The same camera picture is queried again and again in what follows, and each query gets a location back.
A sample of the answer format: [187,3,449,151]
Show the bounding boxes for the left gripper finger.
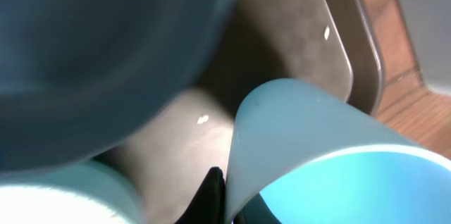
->
[175,167,226,224]

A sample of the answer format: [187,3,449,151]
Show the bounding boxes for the light blue cup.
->
[224,79,450,223]

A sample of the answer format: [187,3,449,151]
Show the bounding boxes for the dark blue plate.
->
[1,0,236,174]

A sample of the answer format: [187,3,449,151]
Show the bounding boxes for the grey dishwasher rack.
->
[397,0,450,95]

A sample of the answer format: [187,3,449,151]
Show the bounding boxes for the light blue rice bowl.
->
[1,161,145,224]

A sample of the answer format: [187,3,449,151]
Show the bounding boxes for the brown serving tray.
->
[99,0,383,223]

